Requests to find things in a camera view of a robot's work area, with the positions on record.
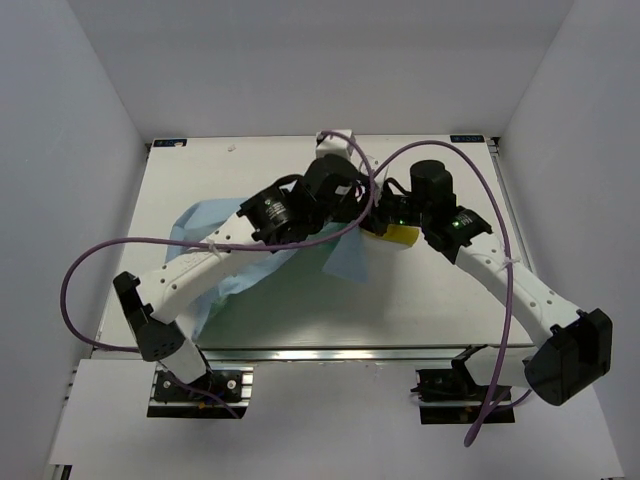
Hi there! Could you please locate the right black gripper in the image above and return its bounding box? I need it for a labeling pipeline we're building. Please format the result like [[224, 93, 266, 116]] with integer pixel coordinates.
[[354, 182, 429, 238]]

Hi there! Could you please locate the cream yellow foam pillow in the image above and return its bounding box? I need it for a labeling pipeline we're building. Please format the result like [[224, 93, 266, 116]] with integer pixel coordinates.
[[361, 225, 420, 250]]

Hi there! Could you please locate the light blue pillowcase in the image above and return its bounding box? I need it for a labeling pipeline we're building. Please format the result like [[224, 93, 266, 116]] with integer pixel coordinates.
[[165, 198, 368, 341]]

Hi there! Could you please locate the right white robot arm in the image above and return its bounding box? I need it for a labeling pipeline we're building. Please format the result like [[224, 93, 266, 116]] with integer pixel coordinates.
[[369, 160, 613, 406]]

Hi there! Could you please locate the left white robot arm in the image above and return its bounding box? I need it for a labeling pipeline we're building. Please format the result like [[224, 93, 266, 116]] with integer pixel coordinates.
[[113, 154, 375, 399]]

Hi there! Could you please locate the right blue table sticker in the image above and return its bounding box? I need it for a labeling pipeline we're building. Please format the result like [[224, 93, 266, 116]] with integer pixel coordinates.
[[449, 134, 485, 143]]

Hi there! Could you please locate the blue table sticker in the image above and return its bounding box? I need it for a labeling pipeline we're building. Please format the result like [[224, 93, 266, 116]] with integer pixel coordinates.
[[449, 134, 485, 143], [152, 139, 187, 148]]

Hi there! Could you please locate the left blue table sticker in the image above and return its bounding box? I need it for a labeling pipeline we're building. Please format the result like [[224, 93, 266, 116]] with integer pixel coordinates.
[[152, 139, 187, 148]]

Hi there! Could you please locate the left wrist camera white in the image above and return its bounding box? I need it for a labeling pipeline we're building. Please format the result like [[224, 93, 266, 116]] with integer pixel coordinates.
[[315, 130, 355, 161]]

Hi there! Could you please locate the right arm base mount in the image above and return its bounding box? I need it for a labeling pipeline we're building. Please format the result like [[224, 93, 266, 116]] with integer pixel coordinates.
[[407, 345, 495, 426]]

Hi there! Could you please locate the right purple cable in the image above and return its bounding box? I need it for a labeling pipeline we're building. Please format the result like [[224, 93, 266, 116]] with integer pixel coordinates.
[[372, 140, 533, 448]]

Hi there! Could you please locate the purple cable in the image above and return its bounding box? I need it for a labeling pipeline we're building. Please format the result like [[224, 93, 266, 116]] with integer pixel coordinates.
[[58, 130, 377, 419], [372, 140, 533, 448]]

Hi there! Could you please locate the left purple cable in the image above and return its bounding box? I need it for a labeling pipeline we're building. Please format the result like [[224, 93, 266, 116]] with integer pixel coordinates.
[[58, 130, 377, 419]]

